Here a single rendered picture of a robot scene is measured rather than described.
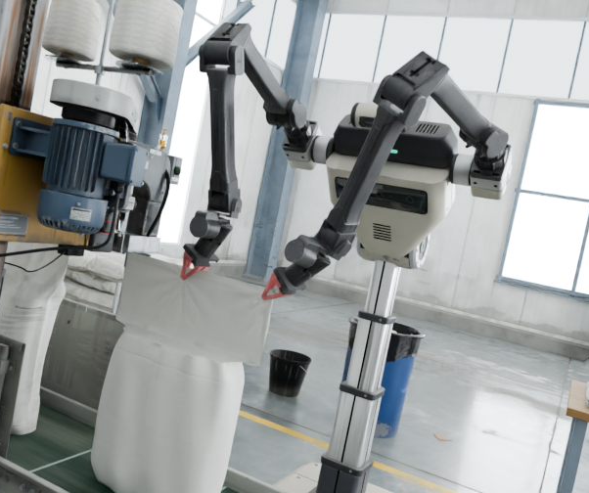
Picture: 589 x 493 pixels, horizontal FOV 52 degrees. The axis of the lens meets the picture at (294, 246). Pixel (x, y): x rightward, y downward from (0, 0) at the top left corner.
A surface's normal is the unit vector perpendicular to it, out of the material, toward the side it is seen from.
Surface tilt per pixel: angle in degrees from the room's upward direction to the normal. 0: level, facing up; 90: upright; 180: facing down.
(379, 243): 130
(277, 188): 90
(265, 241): 90
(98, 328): 90
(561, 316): 90
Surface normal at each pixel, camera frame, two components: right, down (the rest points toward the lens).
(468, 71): -0.44, -0.04
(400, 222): -0.46, 0.60
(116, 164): -0.04, 0.04
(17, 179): 0.88, 0.20
